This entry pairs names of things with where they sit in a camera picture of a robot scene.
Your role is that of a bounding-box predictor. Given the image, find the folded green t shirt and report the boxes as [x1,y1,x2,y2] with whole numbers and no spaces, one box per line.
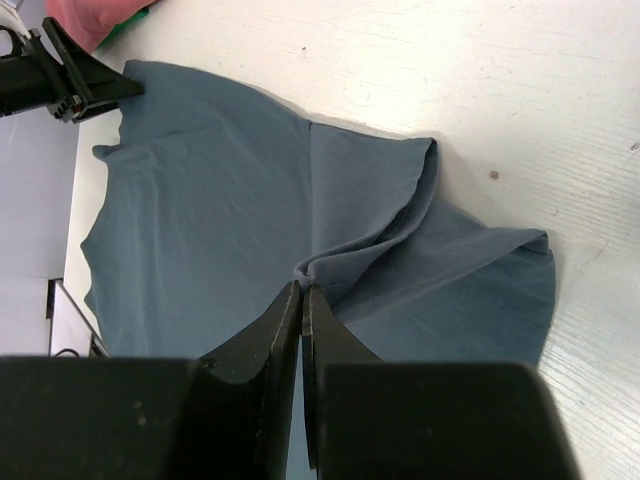
[96,2,150,49]

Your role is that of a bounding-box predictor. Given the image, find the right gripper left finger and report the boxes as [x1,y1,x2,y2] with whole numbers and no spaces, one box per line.
[1,282,301,479]

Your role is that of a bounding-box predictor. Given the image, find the folded red t shirt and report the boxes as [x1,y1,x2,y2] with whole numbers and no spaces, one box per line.
[45,0,153,53]

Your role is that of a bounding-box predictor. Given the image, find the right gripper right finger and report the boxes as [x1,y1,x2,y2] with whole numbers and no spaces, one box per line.
[301,286,580,479]

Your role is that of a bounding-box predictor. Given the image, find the blue t shirt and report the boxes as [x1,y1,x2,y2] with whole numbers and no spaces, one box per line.
[82,62,556,365]

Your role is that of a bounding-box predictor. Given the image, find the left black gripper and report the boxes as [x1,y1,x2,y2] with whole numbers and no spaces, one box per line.
[1,17,144,123]

